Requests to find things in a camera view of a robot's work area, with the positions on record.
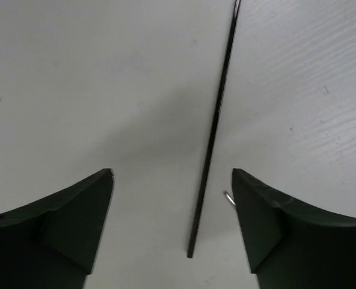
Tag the black chopstick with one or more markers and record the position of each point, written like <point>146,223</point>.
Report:
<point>212,133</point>

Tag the silver metal chopstick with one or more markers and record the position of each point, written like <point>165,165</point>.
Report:
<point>229,199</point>

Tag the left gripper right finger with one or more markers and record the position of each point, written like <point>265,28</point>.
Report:
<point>292,244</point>

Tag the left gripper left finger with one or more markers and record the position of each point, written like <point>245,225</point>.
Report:
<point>53,242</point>

